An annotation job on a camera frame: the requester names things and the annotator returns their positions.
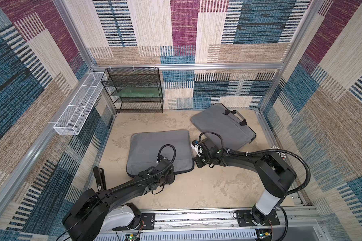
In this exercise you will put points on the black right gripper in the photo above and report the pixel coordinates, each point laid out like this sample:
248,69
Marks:
199,157

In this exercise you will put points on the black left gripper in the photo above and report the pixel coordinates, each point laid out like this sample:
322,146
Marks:
171,175

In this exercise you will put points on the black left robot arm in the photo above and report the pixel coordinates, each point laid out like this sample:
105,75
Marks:
84,220

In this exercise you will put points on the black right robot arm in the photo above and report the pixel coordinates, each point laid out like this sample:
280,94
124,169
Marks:
276,174

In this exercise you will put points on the green board on shelf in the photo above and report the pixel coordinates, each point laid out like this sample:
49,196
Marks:
138,92

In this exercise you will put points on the grey laptop bag with handles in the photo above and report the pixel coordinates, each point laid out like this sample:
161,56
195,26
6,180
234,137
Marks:
233,129

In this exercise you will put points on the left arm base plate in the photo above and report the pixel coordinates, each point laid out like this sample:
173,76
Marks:
145,221

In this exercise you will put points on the black tool at left wall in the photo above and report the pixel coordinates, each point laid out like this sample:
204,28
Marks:
99,175

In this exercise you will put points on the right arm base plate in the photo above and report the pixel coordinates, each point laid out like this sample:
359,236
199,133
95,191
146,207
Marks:
253,218

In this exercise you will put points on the black wire mesh shelf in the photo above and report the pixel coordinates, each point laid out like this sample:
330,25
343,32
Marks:
116,79

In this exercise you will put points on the white wire mesh basket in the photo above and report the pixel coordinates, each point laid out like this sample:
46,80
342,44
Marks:
76,113

